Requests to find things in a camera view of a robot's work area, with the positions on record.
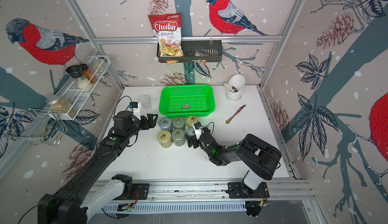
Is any blue-grey tea canister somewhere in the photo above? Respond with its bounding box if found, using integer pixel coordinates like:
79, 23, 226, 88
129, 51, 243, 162
159, 117, 174, 133

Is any beige tea canister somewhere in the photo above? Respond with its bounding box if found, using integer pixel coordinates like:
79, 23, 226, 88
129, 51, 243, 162
157, 130, 173, 148

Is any yellow-green tea canister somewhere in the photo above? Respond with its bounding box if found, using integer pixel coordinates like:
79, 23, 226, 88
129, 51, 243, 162
186, 115, 199, 129

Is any grey-green canister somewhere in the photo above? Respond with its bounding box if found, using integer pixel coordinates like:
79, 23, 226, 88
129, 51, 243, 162
171, 128, 186, 147

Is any sage green tea canister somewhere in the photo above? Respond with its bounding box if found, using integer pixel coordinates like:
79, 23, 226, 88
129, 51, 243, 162
172, 117, 186, 131

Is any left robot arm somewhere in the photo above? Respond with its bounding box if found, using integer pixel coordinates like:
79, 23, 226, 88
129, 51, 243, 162
37, 111, 158, 224

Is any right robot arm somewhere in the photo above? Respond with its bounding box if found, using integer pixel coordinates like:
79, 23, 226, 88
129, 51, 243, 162
186, 126, 282, 200

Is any green plastic basket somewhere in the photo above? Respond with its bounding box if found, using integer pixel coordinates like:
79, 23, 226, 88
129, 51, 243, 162
159, 85, 215, 118

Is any clear drinking glass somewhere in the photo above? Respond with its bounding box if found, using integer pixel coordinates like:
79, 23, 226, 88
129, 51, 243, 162
138, 95, 152, 111

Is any white utensil holder cup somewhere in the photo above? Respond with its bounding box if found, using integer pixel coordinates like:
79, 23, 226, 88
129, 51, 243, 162
226, 74, 246, 101

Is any pale spice jar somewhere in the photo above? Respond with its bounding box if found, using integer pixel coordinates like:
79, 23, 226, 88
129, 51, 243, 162
92, 57, 106, 73

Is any orange spice bottle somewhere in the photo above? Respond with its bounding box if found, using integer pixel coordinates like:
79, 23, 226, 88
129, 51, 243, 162
80, 63, 98, 84

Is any small snack packet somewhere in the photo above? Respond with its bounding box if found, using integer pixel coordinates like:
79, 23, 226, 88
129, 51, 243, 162
193, 51, 209, 65

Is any black lid spice jar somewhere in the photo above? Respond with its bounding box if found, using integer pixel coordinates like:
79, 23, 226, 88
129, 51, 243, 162
65, 65, 93, 92

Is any silver lid grain jar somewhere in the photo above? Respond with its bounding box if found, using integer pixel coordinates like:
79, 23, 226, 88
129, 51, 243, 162
46, 95, 71, 113

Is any red cassava chips bag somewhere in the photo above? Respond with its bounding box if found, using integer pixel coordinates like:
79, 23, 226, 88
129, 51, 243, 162
148, 13, 184, 61

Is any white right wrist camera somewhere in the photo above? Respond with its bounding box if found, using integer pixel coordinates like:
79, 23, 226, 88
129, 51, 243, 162
193, 122, 203, 140

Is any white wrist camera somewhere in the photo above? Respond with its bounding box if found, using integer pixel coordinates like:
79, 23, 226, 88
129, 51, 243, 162
193, 122, 203, 140
127, 102, 141, 119

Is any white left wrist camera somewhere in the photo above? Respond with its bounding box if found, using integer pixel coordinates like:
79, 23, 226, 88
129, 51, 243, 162
127, 102, 141, 119

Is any white utensil handle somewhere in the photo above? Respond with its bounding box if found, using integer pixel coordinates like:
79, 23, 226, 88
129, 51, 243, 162
223, 82, 235, 93

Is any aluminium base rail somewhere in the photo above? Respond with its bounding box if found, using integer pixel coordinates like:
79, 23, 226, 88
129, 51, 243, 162
87, 178, 316, 216

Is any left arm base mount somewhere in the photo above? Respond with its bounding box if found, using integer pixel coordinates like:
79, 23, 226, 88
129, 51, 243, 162
118, 184, 150, 200

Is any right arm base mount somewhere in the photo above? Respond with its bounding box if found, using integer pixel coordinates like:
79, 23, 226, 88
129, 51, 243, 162
225, 176, 270, 218

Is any white wire spice rack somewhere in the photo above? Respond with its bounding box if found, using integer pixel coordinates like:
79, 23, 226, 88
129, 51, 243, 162
46, 55, 111, 120

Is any black wall basket shelf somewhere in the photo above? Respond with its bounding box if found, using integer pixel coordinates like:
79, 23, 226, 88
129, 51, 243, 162
158, 40, 222, 64

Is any wire hanging rack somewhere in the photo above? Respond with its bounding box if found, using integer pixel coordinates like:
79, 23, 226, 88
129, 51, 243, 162
1, 107, 69, 147

